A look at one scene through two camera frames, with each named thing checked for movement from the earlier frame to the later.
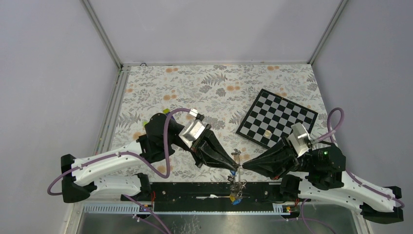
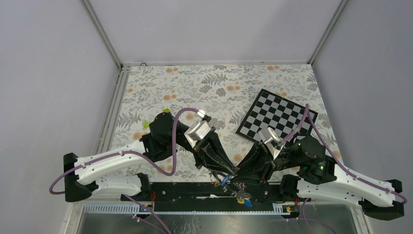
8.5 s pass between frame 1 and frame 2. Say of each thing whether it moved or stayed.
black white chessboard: stayed
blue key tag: moved
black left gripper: stayed
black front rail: stayed
